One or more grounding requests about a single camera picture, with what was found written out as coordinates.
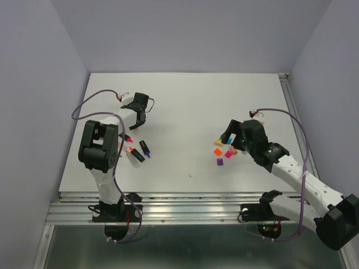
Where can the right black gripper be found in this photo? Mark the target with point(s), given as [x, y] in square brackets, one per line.
[233, 128]

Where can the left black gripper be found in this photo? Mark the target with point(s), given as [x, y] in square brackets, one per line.
[132, 127]

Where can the yellow highlighter cap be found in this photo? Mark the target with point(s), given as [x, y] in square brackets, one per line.
[218, 142]

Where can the black highlighter pink cap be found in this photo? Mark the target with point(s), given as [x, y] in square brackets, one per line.
[126, 137]

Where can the black highlighter purple cap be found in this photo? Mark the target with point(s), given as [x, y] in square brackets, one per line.
[144, 148]

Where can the black highlighter orange cap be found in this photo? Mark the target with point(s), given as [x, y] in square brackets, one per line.
[137, 155]

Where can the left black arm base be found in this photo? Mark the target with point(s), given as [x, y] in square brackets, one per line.
[122, 221]

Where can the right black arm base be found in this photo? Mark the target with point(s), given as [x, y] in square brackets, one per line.
[261, 211]

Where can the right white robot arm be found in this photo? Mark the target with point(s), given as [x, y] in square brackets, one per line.
[325, 211]

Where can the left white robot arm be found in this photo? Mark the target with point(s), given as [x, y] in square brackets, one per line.
[102, 140]

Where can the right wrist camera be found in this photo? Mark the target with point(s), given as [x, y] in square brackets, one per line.
[256, 115]

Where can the aluminium right rail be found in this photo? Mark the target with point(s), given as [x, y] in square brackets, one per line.
[284, 82]

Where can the aluminium rail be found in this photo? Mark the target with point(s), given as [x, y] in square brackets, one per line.
[158, 208]
[284, 82]

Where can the aluminium front rail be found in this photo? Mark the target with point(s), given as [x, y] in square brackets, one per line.
[158, 208]

